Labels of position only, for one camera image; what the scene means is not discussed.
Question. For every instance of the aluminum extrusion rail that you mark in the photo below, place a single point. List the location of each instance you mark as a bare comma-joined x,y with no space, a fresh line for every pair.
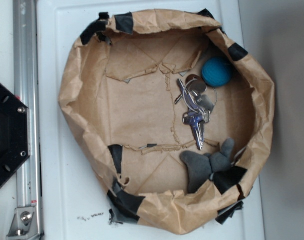
28,176

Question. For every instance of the metal corner bracket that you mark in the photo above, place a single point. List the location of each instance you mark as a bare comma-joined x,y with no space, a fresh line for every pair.
24,224

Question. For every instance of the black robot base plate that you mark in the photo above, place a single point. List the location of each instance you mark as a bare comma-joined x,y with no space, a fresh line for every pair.
14,149

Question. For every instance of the blue yarn ball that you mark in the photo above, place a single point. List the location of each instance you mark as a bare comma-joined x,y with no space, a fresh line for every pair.
217,71

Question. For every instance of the gray plush animal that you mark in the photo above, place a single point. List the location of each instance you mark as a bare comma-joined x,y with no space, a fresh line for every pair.
201,166

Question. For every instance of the silver key bunch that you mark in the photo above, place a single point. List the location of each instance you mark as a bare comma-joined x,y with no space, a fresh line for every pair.
199,106

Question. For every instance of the white tray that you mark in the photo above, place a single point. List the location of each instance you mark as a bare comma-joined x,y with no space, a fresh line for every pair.
74,204

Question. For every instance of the brown paper bag bin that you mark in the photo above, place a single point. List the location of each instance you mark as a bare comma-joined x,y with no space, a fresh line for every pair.
117,95

